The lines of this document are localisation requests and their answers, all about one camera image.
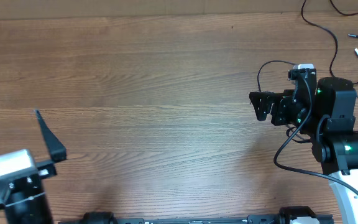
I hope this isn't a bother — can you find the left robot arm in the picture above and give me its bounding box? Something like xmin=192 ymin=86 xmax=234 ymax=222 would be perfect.
xmin=0 ymin=110 xmax=67 ymax=224

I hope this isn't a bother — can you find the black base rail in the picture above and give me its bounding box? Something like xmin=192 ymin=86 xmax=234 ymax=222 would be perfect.
xmin=58 ymin=212 xmax=334 ymax=224

